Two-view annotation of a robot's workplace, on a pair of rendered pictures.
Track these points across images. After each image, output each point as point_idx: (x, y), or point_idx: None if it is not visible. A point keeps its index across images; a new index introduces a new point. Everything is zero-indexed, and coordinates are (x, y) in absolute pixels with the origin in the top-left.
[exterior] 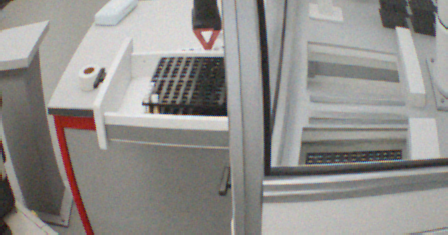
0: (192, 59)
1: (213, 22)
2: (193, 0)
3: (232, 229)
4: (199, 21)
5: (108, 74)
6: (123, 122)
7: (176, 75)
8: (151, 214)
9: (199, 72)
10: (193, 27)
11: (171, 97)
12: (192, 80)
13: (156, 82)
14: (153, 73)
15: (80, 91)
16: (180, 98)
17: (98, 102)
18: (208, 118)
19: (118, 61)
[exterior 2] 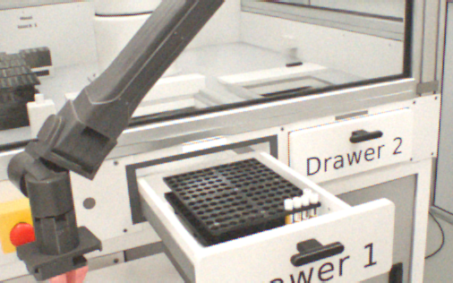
0: (200, 210)
1: (86, 230)
2: (59, 221)
3: (413, 115)
4: (86, 241)
5: (320, 221)
6: None
7: (244, 205)
8: None
9: (225, 197)
10: (101, 246)
11: (289, 192)
12: (245, 194)
13: (269, 213)
14: (255, 219)
15: None
16: (285, 188)
17: (383, 200)
18: (294, 172)
19: (279, 227)
